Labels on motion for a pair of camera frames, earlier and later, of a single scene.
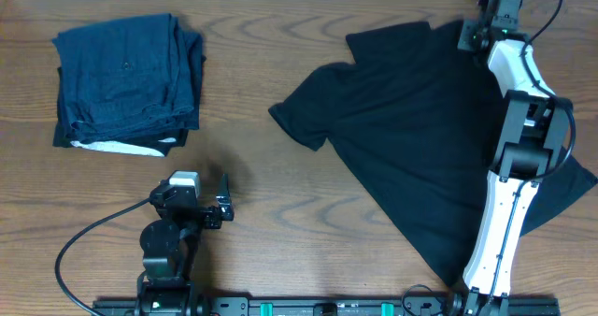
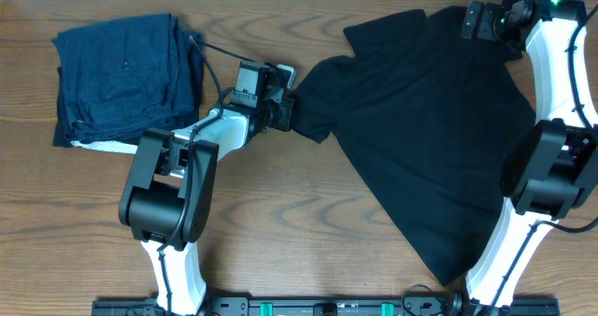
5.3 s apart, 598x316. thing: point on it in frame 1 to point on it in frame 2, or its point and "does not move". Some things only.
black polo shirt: x=414 y=116 does not move
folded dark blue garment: x=132 y=77 does not move
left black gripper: x=223 y=209 to x=285 y=113
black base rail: x=330 y=306 does not move
